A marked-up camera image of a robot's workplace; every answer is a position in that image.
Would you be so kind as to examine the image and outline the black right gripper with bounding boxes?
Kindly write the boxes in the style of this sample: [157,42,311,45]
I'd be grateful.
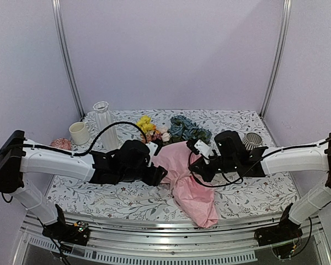
[188,154,238,183]

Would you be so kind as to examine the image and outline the cream ceramic mug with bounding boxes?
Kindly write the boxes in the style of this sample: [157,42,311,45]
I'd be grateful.
[69,122,90,145]

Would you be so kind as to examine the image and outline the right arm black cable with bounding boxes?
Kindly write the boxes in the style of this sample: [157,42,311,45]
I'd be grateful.
[188,134,331,189]

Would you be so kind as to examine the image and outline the cream printed ribbon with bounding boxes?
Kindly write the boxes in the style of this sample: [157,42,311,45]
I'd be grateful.
[90,181,188,222]

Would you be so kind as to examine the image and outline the white ribbed ceramic vase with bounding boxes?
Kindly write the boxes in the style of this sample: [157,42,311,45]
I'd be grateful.
[93,101,119,151]

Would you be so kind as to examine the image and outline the right aluminium frame post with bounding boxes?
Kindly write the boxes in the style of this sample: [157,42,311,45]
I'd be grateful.
[259,0,292,120]

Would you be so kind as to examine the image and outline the floral patterned tablecloth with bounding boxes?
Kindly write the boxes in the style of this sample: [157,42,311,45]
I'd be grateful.
[46,109,298,219]

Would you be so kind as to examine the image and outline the aluminium front rail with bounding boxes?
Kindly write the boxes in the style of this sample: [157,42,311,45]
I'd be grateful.
[12,212,331,265]

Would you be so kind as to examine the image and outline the pink flower bouquet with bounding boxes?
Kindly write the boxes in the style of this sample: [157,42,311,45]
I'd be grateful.
[136,115,218,228]

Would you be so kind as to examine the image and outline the aluminium frame post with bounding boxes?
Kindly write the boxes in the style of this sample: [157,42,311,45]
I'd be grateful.
[259,0,292,120]
[51,0,85,119]

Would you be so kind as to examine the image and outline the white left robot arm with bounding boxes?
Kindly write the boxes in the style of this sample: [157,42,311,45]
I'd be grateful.
[0,130,167,240]

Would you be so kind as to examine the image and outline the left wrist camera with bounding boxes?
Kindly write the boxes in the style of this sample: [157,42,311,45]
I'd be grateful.
[146,139,163,167]

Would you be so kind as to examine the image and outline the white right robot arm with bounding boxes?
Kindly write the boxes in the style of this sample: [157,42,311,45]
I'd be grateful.
[186,131,331,241]

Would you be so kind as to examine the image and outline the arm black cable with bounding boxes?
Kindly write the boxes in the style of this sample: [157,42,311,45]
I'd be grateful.
[188,134,331,189]
[0,121,148,186]

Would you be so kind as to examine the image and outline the striped black white cup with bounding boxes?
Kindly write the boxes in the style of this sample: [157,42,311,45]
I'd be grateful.
[242,132,263,151]

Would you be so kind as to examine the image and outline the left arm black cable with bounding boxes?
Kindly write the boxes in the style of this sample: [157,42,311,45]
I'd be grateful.
[0,121,148,186]

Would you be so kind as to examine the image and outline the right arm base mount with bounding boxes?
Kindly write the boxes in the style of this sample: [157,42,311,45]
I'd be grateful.
[254,203,303,246]

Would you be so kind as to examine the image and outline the left aluminium frame post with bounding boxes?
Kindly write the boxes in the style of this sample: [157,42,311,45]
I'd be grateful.
[51,0,85,119]

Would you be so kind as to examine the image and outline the pink patterned ball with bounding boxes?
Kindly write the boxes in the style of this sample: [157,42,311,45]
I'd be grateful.
[50,138,71,150]

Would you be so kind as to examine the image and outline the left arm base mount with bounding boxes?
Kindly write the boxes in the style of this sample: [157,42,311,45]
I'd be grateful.
[42,204,90,246]

